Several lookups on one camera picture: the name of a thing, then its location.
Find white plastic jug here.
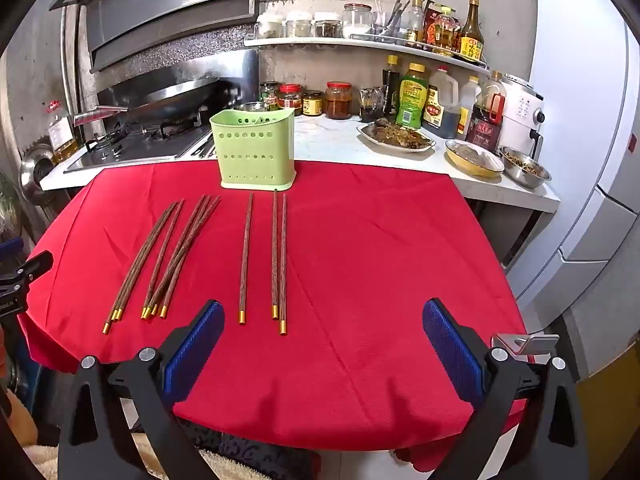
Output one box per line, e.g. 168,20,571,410
457,76,482,138

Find plate of cooked food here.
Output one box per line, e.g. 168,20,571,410
356,119,437,153

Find dark patterned cloth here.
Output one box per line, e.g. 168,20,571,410
190,420,321,480

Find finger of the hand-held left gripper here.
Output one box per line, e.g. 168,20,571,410
0,237,25,262
0,251,54,306

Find steel pot lid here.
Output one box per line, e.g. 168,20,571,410
19,142,56,206

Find clear condiment bottle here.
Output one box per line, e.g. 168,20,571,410
407,0,426,43

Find red tablecloth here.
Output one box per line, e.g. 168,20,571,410
17,161,531,473

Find yellow oval dish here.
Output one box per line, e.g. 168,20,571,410
444,139,506,178

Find red-label oil bottle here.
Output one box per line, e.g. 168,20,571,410
424,5,458,53

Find chili sauce jar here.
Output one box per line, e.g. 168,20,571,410
325,81,353,121

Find white-lid spice jar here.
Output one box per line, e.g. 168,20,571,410
255,10,284,39
314,12,343,39
285,11,313,38

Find red-lid glass jar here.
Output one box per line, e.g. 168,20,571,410
342,3,373,39

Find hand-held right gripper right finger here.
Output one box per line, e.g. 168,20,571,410
421,298,591,480

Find dark bottle yellow label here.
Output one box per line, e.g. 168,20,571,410
457,0,485,62

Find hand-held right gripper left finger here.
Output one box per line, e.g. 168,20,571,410
56,301,226,480

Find metal bracket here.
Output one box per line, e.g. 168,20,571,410
491,334,561,358

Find clear plastic spice bag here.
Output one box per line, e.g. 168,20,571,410
358,86,383,122

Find clear cup with utensils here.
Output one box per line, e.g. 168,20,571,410
372,0,408,38

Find steel bowl with food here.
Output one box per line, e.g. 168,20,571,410
497,145,552,190

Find green plastic bottle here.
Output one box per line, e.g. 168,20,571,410
396,62,429,128

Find yellow-label sauce jar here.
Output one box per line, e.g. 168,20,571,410
301,90,324,117

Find oil jug red label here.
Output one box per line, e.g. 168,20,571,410
422,66,460,140

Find pile of metal cutlery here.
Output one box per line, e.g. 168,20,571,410
191,130,218,160

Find white refrigerator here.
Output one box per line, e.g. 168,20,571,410
502,0,640,331

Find large cooking oil bottle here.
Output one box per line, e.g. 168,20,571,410
46,101,81,165

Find steel wok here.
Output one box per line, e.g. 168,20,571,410
72,76,236,128

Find gas stove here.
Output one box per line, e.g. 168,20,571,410
64,120,218,175

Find bunch of wooden chopsticks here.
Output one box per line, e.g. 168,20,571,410
102,189,290,337

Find grey metal pipe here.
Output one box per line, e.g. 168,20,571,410
60,0,77,111

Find green plastic utensil holder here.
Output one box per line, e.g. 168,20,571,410
209,106,297,191

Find dark soy sauce bottle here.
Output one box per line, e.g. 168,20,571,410
382,55,402,117

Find beige fluffy cloth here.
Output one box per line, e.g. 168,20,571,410
22,442,251,480

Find red-lid sauce jar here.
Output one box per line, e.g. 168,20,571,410
278,84,304,117

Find steel range hood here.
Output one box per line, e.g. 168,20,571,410
48,0,263,73

